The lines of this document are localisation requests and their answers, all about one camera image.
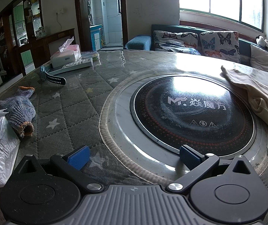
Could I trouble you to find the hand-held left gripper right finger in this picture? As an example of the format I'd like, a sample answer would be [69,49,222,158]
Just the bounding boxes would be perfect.
[166,145,259,194]

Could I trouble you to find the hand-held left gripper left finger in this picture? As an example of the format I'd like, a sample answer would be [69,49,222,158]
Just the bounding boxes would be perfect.
[14,145,104,194]

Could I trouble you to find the cream sweatshirt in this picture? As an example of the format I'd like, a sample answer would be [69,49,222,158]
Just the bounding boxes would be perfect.
[220,65,268,146]

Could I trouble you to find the black round induction cooktop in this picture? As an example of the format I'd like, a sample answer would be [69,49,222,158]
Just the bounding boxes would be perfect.
[105,74,268,176]

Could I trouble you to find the grey quilted star table cover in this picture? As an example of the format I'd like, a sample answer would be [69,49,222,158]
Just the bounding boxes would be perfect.
[0,49,268,225]

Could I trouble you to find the blue grey knit glove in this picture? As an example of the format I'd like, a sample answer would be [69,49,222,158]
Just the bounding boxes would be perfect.
[0,97,36,139]
[14,86,35,101]

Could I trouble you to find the white remote control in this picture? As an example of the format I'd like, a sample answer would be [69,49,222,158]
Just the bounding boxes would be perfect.
[48,58,93,75]

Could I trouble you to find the pink white tissue pack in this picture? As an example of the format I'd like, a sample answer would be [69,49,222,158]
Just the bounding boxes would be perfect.
[50,37,81,68]

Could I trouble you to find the clear flat case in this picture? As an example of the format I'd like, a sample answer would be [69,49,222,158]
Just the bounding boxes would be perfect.
[81,51,100,60]

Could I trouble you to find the dark wooden sideboard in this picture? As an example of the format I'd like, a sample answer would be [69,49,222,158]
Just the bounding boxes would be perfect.
[14,28,76,75]

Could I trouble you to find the butterfly print pillow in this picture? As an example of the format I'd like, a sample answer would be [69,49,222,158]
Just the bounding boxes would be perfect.
[199,31,240,63]
[152,30,201,56]

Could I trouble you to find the blue cabinet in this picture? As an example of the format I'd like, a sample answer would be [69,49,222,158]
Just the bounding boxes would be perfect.
[90,25,103,51]

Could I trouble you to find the grey pillow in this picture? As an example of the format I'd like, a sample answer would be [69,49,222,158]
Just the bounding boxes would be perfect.
[250,44,268,76]

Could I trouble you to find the dark teal sofa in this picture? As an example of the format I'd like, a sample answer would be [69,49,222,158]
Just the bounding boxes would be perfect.
[124,24,268,75]

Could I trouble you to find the panda plush toy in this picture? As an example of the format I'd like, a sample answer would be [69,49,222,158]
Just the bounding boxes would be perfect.
[256,36,268,51]

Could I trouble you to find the dark wooden shelf cabinet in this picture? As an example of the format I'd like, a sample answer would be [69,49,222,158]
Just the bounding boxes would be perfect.
[0,0,45,59]

